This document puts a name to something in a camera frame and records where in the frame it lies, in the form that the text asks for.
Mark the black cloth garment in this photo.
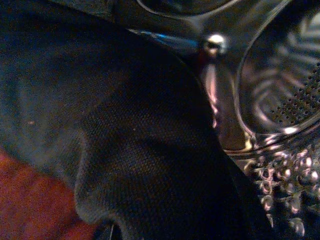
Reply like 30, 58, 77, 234
0, 4, 273, 240

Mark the red cloth garment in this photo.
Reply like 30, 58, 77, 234
0, 147, 101, 240

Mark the steel washing machine drum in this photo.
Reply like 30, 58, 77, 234
107, 0, 320, 240

